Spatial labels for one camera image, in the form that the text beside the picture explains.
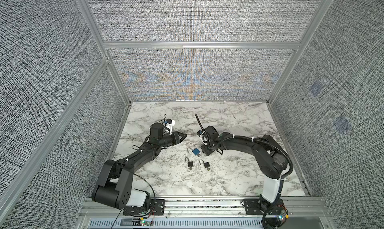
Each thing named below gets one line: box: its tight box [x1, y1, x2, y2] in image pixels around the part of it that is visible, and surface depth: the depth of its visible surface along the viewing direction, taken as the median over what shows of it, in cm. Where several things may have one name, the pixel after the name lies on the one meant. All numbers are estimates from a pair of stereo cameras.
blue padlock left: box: [187, 147, 201, 156], surface depth 94 cm
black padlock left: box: [184, 157, 194, 167], surface depth 90 cm
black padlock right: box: [199, 159, 211, 169], surface depth 89 cm
